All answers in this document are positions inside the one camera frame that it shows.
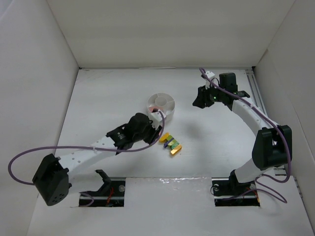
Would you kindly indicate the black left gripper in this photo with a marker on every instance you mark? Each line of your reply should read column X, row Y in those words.
column 154, row 132

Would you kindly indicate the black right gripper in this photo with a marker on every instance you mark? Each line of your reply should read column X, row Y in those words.
column 201, row 96

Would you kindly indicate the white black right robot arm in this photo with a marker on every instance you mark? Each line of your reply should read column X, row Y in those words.
column 273, row 142

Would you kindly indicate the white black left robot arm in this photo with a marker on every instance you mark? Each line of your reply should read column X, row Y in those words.
column 56, row 177

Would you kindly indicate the multicolour stacked lego assembly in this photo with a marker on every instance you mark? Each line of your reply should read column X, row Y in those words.
column 169, row 142

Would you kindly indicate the white round divided container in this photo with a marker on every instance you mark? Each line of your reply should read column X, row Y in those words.
column 164, row 102

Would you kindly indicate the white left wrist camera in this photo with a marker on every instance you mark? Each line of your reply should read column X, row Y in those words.
column 156, row 118

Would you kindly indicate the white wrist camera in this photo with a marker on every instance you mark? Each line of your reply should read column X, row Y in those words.
column 207, row 76
column 156, row 118

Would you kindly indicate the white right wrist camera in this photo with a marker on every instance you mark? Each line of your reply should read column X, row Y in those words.
column 207, row 76

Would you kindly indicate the aluminium side rail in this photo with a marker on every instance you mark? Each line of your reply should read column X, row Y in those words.
column 256, row 95

